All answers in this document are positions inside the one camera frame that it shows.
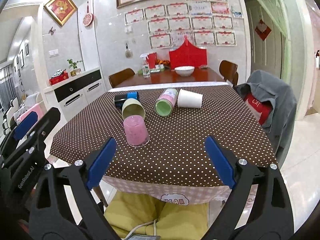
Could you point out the white double light switch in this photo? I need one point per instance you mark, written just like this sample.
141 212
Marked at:
53 53

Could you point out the clear spray bottle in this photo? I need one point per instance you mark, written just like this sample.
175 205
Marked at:
145 65

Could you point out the black can blue band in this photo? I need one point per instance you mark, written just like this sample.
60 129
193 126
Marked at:
121 98

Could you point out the pale green cup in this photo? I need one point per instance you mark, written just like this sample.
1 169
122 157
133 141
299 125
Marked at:
132 107

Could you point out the white sideboard cabinet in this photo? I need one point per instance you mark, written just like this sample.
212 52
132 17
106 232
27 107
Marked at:
75 93

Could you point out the hanging brush on wall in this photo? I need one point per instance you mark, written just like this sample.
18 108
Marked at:
128 52

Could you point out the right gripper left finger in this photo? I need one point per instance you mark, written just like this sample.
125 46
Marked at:
51 216

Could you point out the pink jar green lid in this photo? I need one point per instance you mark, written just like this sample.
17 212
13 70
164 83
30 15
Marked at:
166 102

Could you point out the red diamond door decoration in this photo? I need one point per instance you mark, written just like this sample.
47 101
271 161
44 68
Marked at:
262 30

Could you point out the pink translucent plastic cup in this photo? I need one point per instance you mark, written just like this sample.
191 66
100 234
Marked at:
135 131

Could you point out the green lace door curtain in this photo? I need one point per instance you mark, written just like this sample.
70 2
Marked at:
277 11

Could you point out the red cat cushion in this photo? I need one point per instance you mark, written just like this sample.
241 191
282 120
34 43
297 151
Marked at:
260 110

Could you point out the red box on cabinet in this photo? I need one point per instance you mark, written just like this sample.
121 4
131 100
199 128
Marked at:
57 79

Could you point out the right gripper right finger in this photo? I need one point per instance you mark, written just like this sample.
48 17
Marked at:
271 215

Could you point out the right brown wooden chair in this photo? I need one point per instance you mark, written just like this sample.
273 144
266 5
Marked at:
229 71

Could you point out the small potted green plant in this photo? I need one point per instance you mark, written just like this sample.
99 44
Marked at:
73 65

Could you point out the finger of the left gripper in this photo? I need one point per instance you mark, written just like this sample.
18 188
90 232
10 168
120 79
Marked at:
46 124
26 127

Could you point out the yellow seat cushion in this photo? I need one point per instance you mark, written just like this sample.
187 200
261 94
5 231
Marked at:
142 214

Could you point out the grey jacket on chair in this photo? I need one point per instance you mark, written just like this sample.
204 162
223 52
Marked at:
280 123

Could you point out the red round hanging ornament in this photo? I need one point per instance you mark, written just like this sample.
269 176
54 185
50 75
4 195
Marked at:
88 17

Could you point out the green tray with items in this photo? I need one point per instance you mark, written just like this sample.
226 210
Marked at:
158 68

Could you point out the brown wooden chair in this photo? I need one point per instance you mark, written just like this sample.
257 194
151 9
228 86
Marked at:
122 78
229 71

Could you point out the white paper cup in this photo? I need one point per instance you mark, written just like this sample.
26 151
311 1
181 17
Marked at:
187 99

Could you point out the brown polka dot tablecloth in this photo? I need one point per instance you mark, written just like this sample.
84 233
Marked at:
175 153

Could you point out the gold framed red diamond picture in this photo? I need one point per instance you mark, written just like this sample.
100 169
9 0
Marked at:
60 10

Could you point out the red gift bag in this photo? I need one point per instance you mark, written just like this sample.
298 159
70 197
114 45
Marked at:
188 55

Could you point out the white ceramic bowl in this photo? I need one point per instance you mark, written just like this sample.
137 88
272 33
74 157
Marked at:
184 71

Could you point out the left brown wooden chair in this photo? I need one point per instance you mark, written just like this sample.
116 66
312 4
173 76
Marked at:
122 78

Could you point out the sofa with pink blanket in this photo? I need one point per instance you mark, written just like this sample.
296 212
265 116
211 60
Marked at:
17 113

